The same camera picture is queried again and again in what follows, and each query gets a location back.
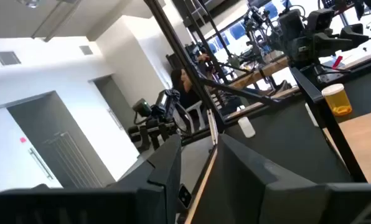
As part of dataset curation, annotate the red tag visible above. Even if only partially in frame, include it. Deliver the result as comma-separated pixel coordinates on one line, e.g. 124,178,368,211
332,55,344,69

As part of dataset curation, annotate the person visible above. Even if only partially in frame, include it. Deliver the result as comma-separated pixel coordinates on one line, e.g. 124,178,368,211
169,52,212,110

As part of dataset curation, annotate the white plastic chair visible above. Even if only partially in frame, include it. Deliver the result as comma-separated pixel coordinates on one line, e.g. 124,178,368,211
175,100,207,134

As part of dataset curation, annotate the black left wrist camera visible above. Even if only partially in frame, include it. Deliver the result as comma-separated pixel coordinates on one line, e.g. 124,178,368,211
306,8,336,32

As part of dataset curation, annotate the orange pill bottle white cap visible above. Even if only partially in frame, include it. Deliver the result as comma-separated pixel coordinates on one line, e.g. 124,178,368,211
321,83,354,117

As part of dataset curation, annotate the wooden workbench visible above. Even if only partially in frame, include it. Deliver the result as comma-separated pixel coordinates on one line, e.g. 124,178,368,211
227,55,291,91

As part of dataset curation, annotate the grey wall vent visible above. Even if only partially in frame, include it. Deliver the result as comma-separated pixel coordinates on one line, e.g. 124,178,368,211
78,45,94,56
0,50,22,67

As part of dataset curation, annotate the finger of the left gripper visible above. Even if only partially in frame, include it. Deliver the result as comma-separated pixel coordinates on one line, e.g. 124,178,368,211
339,33,369,52
342,23,365,35

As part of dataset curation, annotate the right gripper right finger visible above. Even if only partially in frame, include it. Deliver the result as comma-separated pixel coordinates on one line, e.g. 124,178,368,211
190,134,327,224

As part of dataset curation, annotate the narrow grey door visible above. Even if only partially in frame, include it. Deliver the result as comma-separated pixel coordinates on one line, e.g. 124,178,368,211
88,74,136,131

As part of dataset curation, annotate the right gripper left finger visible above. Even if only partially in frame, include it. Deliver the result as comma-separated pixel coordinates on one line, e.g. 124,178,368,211
106,134,182,224

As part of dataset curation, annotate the wide grey door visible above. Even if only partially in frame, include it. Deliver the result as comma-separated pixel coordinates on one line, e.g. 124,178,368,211
0,90,116,190

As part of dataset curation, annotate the black table mat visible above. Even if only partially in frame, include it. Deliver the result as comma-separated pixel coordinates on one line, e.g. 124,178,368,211
179,62,371,184

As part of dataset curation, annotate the small white plastic bottle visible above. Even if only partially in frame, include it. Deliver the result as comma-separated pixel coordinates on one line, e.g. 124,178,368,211
237,116,256,139

